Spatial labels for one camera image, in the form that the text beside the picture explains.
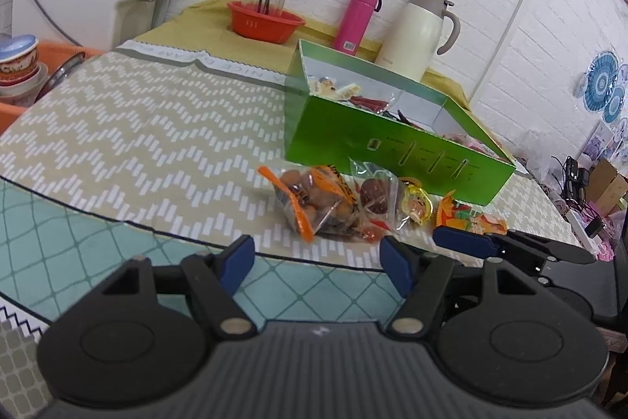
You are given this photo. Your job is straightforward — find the clear red sausage stick packet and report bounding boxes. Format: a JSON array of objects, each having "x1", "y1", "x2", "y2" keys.
[{"x1": 343, "y1": 92, "x2": 423, "y2": 125}]

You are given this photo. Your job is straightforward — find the pink thermos bottle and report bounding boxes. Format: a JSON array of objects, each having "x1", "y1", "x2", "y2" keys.
[{"x1": 332, "y1": 0, "x2": 382, "y2": 55}]

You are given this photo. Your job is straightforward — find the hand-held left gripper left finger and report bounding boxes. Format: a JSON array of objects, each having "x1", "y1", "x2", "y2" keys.
[{"x1": 83, "y1": 235, "x2": 257, "y2": 335}]

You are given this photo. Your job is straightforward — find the orange plastic basket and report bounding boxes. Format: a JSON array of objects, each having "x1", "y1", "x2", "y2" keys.
[{"x1": 0, "y1": 38, "x2": 106, "y2": 135}]

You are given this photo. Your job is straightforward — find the teal quilted tablecloth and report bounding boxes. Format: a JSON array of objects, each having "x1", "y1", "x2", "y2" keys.
[{"x1": 0, "y1": 176, "x2": 393, "y2": 336}]

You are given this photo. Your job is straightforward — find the black power adapter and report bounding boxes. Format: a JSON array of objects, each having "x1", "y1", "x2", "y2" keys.
[{"x1": 564, "y1": 156, "x2": 590, "y2": 199}]

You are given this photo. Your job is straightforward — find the clear brown meat snack packet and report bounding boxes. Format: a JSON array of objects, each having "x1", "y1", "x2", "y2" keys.
[{"x1": 349, "y1": 158, "x2": 408, "y2": 244}]

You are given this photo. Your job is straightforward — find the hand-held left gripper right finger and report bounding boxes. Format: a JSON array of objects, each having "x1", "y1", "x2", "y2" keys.
[{"x1": 380, "y1": 235, "x2": 545, "y2": 335}]

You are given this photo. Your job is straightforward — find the orange yellow snack packet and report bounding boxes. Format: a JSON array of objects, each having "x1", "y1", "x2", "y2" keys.
[{"x1": 434, "y1": 190, "x2": 508, "y2": 236}]

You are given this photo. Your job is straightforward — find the beige zigzag table mat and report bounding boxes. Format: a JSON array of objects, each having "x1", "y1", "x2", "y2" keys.
[{"x1": 0, "y1": 38, "x2": 584, "y2": 275}]

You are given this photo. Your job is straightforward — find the cream thermos jug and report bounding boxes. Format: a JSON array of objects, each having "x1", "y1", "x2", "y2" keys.
[{"x1": 375, "y1": 0, "x2": 462, "y2": 82}]

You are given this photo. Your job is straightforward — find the cream dotted cookie packet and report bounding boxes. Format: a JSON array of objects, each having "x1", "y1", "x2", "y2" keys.
[{"x1": 309, "y1": 75, "x2": 361, "y2": 101}]

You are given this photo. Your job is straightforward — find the metal pot lid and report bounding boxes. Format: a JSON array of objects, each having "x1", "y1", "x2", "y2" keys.
[{"x1": 34, "y1": 51, "x2": 86, "y2": 103}]

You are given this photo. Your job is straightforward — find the small yellow snack packet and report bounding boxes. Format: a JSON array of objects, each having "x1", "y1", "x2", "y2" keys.
[{"x1": 400, "y1": 177, "x2": 435, "y2": 223}]

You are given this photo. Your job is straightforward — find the pink snack packet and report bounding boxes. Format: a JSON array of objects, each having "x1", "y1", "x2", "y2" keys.
[{"x1": 444, "y1": 133, "x2": 506, "y2": 159}]

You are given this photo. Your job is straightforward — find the orange and clear snack packet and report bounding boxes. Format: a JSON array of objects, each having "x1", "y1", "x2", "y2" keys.
[{"x1": 259, "y1": 165, "x2": 361, "y2": 243}]

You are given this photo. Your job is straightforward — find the yellow cloth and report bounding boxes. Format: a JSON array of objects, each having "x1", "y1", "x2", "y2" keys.
[{"x1": 135, "y1": 0, "x2": 472, "y2": 110}]

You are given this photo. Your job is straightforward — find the red plastic basket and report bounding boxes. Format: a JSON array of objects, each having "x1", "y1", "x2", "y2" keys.
[{"x1": 227, "y1": 0, "x2": 306, "y2": 45}]

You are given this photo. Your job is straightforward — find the brown cardboard box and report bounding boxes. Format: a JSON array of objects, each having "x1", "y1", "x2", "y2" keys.
[{"x1": 586, "y1": 159, "x2": 628, "y2": 216}]

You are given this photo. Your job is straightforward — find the stacked bowls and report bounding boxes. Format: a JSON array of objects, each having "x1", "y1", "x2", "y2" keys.
[{"x1": 0, "y1": 35, "x2": 41, "y2": 87}]

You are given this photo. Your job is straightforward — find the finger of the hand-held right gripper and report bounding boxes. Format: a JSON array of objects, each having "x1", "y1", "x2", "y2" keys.
[{"x1": 433, "y1": 225, "x2": 597, "y2": 265}]

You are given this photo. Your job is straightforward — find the green cardboard box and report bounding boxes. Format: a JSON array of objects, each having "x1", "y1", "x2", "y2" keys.
[{"x1": 283, "y1": 38, "x2": 517, "y2": 206}]

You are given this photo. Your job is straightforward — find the blue paper fan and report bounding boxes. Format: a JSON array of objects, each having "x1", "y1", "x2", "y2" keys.
[
  {"x1": 574, "y1": 51, "x2": 620, "y2": 113},
  {"x1": 602, "y1": 82, "x2": 628, "y2": 125}
]

